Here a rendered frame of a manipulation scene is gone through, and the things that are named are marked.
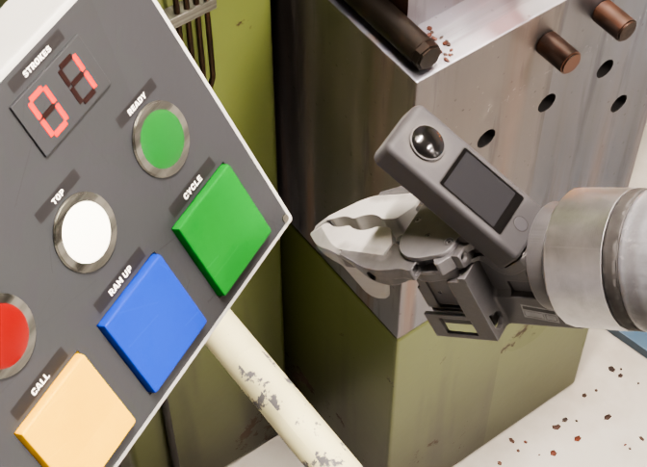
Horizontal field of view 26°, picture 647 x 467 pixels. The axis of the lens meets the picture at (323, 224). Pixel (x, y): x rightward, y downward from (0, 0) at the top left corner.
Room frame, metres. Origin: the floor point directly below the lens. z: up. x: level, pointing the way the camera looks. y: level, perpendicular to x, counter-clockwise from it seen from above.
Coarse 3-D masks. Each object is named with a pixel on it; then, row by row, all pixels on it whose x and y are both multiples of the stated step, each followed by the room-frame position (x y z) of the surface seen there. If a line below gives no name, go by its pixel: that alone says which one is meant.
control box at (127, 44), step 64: (64, 0) 0.73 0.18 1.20; (128, 0) 0.76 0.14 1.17; (0, 64) 0.67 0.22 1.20; (128, 64) 0.72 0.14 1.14; (192, 64) 0.75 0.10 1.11; (0, 128) 0.63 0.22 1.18; (128, 128) 0.68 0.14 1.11; (192, 128) 0.72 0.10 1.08; (0, 192) 0.59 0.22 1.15; (64, 192) 0.62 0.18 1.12; (128, 192) 0.65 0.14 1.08; (192, 192) 0.68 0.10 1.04; (256, 192) 0.71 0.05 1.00; (0, 256) 0.56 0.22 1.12; (64, 256) 0.58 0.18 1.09; (128, 256) 0.61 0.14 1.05; (256, 256) 0.67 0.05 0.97; (64, 320) 0.55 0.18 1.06; (0, 384) 0.49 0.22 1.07; (128, 384) 0.54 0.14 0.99; (0, 448) 0.46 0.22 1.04; (128, 448) 0.50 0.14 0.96
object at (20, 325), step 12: (0, 312) 0.53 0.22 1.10; (12, 312) 0.53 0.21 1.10; (0, 324) 0.52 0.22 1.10; (12, 324) 0.52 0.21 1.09; (24, 324) 0.53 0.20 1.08; (0, 336) 0.51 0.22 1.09; (12, 336) 0.52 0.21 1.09; (24, 336) 0.52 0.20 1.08; (0, 348) 0.51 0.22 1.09; (12, 348) 0.51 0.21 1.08; (24, 348) 0.52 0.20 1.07; (0, 360) 0.50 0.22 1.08; (12, 360) 0.51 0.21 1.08
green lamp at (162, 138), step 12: (144, 120) 0.69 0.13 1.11; (156, 120) 0.70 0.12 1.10; (168, 120) 0.70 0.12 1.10; (144, 132) 0.69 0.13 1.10; (156, 132) 0.69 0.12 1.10; (168, 132) 0.70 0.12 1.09; (180, 132) 0.70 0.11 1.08; (144, 144) 0.68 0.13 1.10; (156, 144) 0.68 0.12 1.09; (168, 144) 0.69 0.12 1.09; (180, 144) 0.70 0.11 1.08; (156, 156) 0.68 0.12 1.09; (168, 156) 0.68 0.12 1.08; (180, 156) 0.69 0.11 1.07
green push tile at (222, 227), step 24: (216, 192) 0.68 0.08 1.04; (240, 192) 0.70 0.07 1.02; (192, 216) 0.66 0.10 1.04; (216, 216) 0.67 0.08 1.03; (240, 216) 0.68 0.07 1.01; (192, 240) 0.64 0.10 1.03; (216, 240) 0.66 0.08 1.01; (240, 240) 0.67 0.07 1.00; (264, 240) 0.68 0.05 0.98; (216, 264) 0.64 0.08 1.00; (240, 264) 0.65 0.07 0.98; (216, 288) 0.63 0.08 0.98
